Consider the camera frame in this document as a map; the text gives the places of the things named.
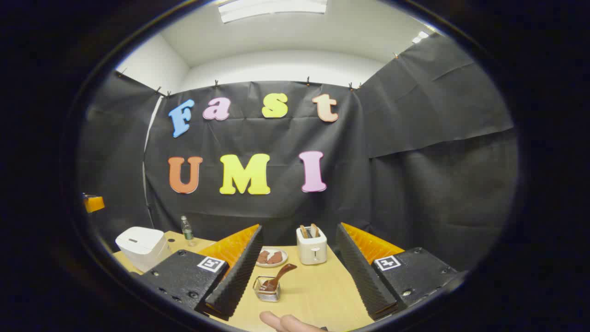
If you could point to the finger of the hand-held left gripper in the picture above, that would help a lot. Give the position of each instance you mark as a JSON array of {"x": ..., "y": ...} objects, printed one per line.
[{"x": 94, "y": 204}]

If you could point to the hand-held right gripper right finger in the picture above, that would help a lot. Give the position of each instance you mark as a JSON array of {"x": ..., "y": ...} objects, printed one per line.
[{"x": 362, "y": 276}]

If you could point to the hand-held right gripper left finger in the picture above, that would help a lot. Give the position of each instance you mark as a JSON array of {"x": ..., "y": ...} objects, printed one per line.
[{"x": 233, "y": 281}]

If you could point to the brown wooden spoon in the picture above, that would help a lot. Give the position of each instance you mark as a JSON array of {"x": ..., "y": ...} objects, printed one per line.
[{"x": 279, "y": 275}]

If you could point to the white rice cooker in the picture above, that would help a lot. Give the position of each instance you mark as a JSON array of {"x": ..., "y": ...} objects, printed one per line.
[{"x": 143, "y": 246}]

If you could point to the brown meat piece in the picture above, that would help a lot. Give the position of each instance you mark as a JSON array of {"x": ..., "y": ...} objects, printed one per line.
[
  {"x": 263, "y": 257},
  {"x": 275, "y": 258}
]

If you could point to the round white plate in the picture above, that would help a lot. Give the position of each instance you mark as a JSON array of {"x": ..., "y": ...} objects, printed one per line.
[{"x": 273, "y": 265}]

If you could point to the white toaster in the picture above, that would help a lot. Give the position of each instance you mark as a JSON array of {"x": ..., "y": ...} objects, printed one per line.
[{"x": 312, "y": 251}]

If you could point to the clear plastic water bottle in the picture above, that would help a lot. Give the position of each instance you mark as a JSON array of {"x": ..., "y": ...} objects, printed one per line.
[{"x": 187, "y": 233}]

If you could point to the toasted bread slice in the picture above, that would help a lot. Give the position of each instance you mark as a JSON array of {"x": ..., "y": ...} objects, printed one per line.
[
  {"x": 315, "y": 229},
  {"x": 304, "y": 232}
]

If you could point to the black backdrop cloth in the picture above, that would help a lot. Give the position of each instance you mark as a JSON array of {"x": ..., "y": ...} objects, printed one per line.
[{"x": 415, "y": 161}]

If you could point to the small ceiling light panel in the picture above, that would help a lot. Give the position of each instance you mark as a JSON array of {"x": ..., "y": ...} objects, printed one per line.
[{"x": 420, "y": 37}]

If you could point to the large ceiling light panel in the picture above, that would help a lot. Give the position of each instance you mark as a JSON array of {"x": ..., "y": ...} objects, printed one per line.
[{"x": 272, "y": 8}]

